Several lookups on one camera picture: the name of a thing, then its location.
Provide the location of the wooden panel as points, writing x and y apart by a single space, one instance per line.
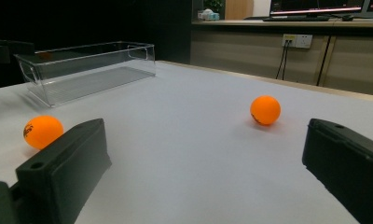
239 9

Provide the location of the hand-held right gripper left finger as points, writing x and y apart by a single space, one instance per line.
66 168

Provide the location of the wooden counter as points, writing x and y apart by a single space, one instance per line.
237 53

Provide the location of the clear plastic box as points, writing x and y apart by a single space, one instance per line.
91 82

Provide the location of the white wall power outlet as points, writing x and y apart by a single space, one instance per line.
301 41

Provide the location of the black keyboard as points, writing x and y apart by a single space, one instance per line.
296 18

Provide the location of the green plant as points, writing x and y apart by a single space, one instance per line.
214 4

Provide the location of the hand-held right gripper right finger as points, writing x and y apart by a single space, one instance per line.
349 168

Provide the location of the black curtain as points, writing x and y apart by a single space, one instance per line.
82 18

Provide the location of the orange ping-pong ball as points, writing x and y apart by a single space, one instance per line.
265 110
41 132

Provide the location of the black computer mouse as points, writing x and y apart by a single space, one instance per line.
348 17

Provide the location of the tissue pack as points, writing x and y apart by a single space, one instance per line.
209 15

